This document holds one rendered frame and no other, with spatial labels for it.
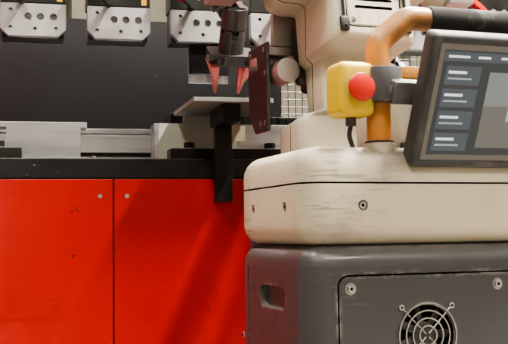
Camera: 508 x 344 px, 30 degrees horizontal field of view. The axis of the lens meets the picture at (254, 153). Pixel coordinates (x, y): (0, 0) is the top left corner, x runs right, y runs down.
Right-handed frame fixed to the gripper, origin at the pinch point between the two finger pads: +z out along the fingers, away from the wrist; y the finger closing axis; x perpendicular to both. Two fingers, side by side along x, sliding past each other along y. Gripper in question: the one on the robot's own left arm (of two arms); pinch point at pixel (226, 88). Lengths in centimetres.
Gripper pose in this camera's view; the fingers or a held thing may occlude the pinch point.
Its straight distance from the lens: 217.7
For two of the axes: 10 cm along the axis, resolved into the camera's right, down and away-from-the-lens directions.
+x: 2.2, 4.2, -8.8
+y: -9.7, -0.1, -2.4
